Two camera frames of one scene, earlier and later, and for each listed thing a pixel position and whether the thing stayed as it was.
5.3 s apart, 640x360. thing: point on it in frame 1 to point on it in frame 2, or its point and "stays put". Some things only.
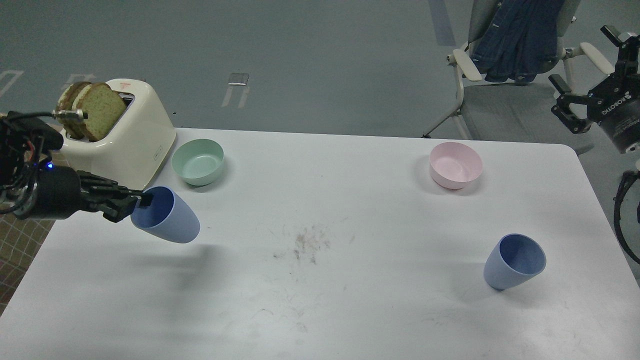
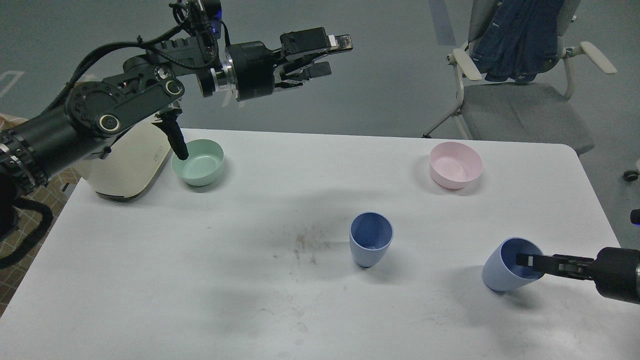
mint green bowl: x=198 y=161 stays put
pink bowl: x=452 y=164 stays put
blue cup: x=513 y=258 stays put
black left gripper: x=58 y=193 to x=253 y=64
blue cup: x=168 y=217 to x=370 y=235
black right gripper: x=615 y=103 to x=616 y=271
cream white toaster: x=135 y=147 stays put
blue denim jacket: x=520 y=41 stays put
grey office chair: x=508 y=111 stays put
